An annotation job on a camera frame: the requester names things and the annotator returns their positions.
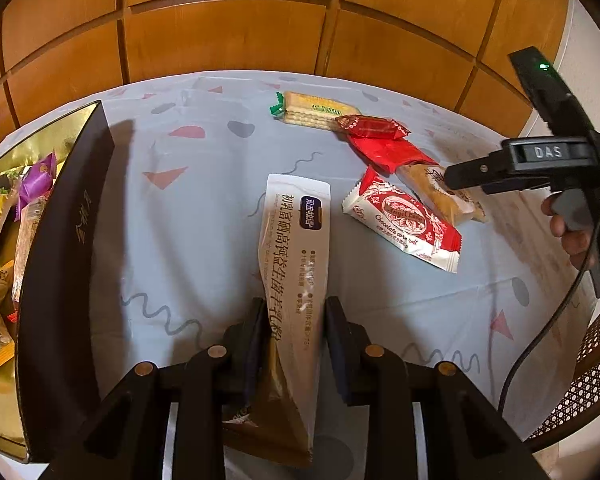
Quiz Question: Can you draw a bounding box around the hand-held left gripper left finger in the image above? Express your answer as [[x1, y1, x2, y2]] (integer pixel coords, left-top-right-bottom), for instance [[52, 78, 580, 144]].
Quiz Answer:
[[45, 298, 273, 480]]

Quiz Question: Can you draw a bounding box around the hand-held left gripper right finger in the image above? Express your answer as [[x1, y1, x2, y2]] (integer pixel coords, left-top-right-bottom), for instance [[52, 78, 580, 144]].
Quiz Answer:
[[325, 296, 551, 480]]

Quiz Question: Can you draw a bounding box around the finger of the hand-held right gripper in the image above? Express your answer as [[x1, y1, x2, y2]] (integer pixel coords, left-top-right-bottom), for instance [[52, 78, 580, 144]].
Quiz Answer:
[[444, 151, 508, 191], [482, 174, 552, 196]]

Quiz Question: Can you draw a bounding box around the brown pastry packet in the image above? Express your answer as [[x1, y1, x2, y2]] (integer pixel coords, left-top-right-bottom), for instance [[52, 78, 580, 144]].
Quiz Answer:
[[395, 160, 491, 225]]

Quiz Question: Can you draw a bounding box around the red white chocolate roll packet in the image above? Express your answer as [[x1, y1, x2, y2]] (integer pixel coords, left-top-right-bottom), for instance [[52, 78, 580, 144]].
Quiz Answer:
[[341, 166, 463, 274]]

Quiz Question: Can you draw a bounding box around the plain red snack packet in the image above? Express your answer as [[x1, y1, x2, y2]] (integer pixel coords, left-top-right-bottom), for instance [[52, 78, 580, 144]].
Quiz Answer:
[[347, 134, 440, 175]]

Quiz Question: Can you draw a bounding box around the white gold long sachet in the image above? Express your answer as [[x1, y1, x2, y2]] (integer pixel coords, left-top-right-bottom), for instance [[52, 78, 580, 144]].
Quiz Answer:
[[221, 173, 332, 470]]

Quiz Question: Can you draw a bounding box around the small patterned red packet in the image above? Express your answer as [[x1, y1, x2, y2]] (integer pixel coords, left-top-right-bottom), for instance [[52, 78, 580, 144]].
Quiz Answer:
[[334, 114, 412, 139]]

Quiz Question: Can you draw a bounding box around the green-ended cracker packet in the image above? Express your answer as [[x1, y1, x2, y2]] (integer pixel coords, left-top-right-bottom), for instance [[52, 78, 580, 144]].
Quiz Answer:
[[266, 91, 362, 132]]

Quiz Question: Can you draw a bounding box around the gold tin box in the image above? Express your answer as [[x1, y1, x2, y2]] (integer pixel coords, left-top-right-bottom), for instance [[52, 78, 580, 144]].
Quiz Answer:
[[0, 100, 117, 465]]

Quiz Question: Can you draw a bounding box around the red-ended peanut bar packet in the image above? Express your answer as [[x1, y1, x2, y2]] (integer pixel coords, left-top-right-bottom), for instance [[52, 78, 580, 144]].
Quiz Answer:
[[11, 195, 48, 306]]

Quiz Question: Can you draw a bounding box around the purple snack packet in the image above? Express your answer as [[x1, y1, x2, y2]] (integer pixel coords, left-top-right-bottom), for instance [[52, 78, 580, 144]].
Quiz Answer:
[[12, 150, 58, 221]]

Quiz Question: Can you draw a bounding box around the person's right hand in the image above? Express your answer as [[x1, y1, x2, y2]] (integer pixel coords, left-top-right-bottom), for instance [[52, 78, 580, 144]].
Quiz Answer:
[[541, 192, 600, 271]]

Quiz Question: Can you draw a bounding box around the woven rattan chair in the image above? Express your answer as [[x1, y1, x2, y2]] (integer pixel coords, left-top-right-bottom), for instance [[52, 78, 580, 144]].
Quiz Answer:
[[522, 305, 600, 456]]

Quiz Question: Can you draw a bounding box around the black cable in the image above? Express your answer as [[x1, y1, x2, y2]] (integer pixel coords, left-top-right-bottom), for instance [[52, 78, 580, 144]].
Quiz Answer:
[[497, 135, 600, 411]]

